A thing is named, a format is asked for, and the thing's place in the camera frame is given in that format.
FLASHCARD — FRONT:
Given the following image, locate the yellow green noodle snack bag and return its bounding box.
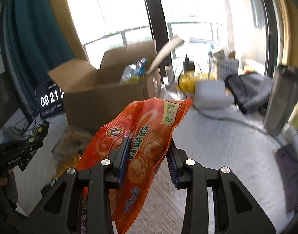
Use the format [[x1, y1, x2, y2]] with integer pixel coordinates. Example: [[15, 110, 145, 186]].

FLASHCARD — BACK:
[[50, 152, 81, 185]]

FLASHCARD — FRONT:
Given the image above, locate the dark notebook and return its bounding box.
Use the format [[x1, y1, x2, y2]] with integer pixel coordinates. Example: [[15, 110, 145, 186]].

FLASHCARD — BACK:
[[275, 144, 298, 212]]

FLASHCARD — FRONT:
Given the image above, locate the brown cardboard box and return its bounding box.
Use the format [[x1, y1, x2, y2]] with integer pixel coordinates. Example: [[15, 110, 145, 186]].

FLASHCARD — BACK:
[[48, 36, 185, 129]]

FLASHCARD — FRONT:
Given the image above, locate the left hand in glove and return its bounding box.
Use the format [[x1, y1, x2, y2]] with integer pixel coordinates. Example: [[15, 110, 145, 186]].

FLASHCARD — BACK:
[[0, 169, 18, 203]]

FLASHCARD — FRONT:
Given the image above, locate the teal curtain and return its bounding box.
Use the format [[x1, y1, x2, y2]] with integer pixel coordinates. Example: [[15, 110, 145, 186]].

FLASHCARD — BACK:
[[1, 0, 75, 110]]

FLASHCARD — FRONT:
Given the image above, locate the blue yellow cartoon snack bag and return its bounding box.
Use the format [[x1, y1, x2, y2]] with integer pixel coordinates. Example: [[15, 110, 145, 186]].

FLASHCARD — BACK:
[[120, 58, 147, 84]]

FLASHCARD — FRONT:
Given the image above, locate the yellow plastic bag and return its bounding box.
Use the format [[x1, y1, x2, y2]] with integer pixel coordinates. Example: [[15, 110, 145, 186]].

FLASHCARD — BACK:
[[177, 71, 216, 93]]

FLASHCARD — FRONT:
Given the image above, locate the white electronic device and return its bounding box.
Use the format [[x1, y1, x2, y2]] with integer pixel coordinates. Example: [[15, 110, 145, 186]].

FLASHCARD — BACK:
[[193, 80, 234, 109]]

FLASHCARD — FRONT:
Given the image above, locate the grey cloth bundle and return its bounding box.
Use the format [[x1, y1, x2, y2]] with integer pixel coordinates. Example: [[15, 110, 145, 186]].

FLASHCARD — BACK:
[[225, 72, 273, 114]]

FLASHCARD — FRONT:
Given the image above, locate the black wall charger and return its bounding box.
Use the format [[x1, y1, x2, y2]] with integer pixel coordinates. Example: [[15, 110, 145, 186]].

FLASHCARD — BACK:
[[183, 55, 195, 73]]

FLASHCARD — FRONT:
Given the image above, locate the black tablet clock display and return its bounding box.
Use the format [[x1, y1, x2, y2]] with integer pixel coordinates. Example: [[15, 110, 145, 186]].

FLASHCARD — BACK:
[[35, 80, 64, 120]]

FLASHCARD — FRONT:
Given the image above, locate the white storage basket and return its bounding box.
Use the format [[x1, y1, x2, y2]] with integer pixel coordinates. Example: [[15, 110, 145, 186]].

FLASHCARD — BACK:
[[209, 56, 239, 80]]

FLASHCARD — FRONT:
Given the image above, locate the silver metal tumbler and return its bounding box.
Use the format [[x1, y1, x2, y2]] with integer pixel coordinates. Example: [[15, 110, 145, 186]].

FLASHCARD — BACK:
[[263, 65, 298, 136]]

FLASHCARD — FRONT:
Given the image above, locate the orange crispy snack bag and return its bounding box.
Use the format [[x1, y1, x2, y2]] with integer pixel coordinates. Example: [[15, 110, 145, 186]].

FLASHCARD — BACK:
[[77, 98, 192, 233]]

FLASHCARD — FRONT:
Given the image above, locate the clear wafer biscuit packet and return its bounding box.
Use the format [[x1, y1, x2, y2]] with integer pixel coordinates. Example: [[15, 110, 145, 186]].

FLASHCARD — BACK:
[[51, 126, 93, 161]]

